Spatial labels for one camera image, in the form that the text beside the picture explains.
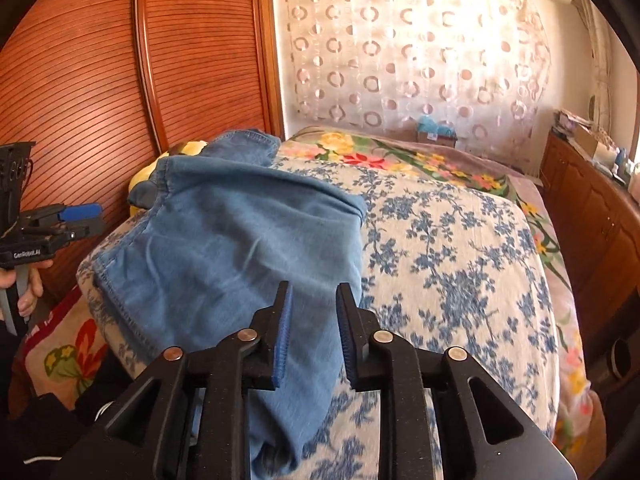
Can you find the white lace window curtain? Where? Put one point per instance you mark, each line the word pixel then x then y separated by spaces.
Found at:
pixel 602 60

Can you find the stack of papers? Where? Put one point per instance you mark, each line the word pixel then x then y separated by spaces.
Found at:
pixel 570 122

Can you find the blue denim pants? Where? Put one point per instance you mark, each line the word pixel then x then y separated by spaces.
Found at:
pixel 225 240

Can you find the wooden cabinet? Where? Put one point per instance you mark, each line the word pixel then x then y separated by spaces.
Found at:
pixel 590 210

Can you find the light blue bag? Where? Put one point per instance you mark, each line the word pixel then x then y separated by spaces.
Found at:
pixel 435 124

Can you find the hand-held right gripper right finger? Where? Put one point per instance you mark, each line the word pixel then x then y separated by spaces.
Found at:
pixel 350 345

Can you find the dark clothing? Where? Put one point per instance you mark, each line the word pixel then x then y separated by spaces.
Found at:
pixel 40 435

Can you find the yellow plush toy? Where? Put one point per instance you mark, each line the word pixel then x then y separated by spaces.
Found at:
pixel 190 149

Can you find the small beige box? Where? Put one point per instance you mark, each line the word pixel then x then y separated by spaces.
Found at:
pixel 590 142

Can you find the pink floral blanket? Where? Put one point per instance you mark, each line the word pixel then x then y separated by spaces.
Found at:
pixel 400 160

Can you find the cream floral quilt red edge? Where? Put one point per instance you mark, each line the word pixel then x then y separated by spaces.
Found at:
pixel 60 355

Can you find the dark round object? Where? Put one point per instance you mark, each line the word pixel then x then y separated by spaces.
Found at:
pixel 622 359

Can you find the sheer circle-patterned curtain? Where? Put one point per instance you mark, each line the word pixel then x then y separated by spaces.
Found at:
pixel 400 50

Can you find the person's left hand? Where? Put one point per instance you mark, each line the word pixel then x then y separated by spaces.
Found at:
pixel 32 292

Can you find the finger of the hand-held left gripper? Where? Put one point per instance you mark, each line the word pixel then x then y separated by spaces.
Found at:
pixel 80 211
pixel 85 230

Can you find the cardboard box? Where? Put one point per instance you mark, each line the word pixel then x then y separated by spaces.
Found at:
pixel 435 142

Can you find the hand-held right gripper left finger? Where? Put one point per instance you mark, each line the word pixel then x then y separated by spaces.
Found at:
pixel 281 345

